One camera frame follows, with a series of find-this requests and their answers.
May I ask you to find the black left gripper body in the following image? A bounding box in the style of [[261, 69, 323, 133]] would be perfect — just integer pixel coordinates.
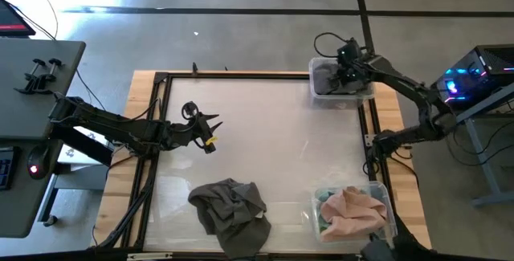
[[166, 111, 217, 155]]

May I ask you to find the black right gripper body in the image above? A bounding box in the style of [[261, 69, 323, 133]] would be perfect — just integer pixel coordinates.
[[336, 51, 375, 90]]

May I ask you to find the small dark gray towel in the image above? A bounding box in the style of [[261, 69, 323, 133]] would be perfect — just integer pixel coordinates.
[[312, 61, 369, 96]]

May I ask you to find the light teal towel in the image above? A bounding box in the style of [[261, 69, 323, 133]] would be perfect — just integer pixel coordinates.
[[314, 188, 343, 234]]

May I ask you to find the peach towel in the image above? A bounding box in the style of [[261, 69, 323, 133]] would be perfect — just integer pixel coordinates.
[[319, 185, 389, 243]]

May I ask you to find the clear plastic bin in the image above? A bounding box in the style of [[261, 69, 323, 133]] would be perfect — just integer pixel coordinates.
[[310, 180, 399, 255], [308, 55, 376, 110]]

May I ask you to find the white table mat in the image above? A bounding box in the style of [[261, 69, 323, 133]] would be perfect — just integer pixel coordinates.
[[143, 76, 373, 254]]

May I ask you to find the large dark gray towel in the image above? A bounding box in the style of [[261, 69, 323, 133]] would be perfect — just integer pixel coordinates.
[[187, 177, 273, 260]]

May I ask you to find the white printed sheet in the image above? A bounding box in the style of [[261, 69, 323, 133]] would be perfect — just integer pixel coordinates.
[[57, 126, 118, 166]]

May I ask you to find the black computer tower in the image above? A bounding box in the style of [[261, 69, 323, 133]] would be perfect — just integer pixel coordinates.
[[430, 43, 514, 112]]

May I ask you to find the silver aluminium bar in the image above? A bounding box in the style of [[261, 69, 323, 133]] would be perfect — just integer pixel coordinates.
[[126, 251, 174, 261]]

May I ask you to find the black C-clamp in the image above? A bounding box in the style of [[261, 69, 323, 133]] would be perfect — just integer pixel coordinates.
[[35, 57, 64, 90], [14, 58, 47, 96]]

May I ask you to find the black computer mouse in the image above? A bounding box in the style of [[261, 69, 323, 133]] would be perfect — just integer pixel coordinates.
[[27, 144, 52, 181]]

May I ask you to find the gray desk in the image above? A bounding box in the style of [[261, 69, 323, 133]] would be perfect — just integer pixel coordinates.
[[0, 38, 87, 239]]

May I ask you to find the gray metal stand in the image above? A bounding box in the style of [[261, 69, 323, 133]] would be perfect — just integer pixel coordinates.
[[456, 84, 514, 210]]

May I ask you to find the black keyboard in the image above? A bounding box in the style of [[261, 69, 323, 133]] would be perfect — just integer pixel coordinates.
[[0, 145, 19, 192]]

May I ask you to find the black monitor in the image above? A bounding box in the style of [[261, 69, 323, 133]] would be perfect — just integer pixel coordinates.
[[0, 0, 37, 39]]

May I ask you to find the black metal table frame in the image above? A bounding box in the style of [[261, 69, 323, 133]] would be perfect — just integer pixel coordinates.
[[92, 70, 433, 261]]

